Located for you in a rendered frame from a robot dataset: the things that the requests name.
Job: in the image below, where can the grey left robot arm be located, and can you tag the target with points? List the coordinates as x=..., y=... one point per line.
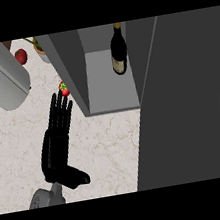
x=46, y=197

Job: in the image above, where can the red strawberry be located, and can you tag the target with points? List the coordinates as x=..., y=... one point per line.
x=64, y=88

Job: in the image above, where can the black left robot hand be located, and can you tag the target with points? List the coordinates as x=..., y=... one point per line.
x=56, y=148

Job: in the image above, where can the potted plant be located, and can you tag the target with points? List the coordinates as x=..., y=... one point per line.
x=40, y=50

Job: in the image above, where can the dark wine bottle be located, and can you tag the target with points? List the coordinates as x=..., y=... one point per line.
x=118, y=50

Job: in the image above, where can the dark grey cabinet door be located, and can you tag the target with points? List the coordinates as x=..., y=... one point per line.
x=185, y=102

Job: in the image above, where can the grey cabinet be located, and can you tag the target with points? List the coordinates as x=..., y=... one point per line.
x=107, y=78

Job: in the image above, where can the pale grey rounded appliance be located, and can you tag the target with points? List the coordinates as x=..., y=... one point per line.
x=0, y=78

